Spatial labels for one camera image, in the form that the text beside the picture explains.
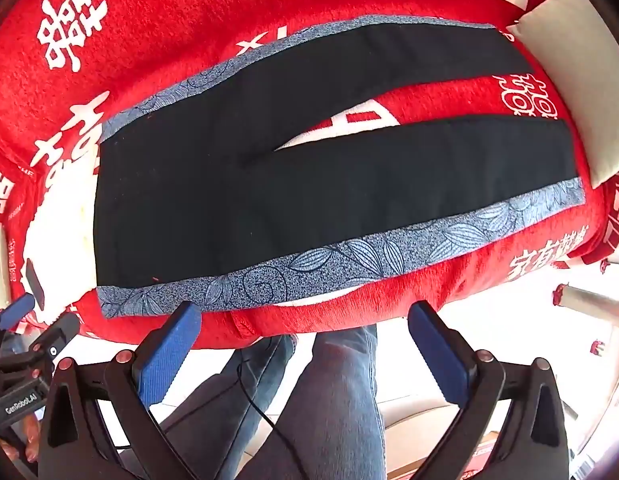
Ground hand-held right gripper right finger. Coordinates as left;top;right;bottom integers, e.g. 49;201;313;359
407;301;570;480

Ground white pillow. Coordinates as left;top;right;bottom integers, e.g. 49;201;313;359
507;0;619;191

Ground red printed blanket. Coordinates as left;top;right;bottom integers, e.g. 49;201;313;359
0;0;619;351

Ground dark flat rectangular object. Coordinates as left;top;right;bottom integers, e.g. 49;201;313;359
24;259;45;311

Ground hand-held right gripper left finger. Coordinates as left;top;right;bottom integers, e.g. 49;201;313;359
38;301;203;480

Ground black pants with patterned stripe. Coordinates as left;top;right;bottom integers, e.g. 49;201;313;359
92;14;586;320

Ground cardboard box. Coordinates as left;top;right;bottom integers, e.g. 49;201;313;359
379;395;495;480

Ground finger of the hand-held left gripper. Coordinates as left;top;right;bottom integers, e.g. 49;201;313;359
0;293;37;341
30;313;81;362

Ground person's left hand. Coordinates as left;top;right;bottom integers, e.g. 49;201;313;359
0;411;43;467

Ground person's leg in blue jeans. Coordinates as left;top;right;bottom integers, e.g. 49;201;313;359
250;325;385;480
160;332;298;480

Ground metal pole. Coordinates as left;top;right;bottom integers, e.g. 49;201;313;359
554;282;619;326

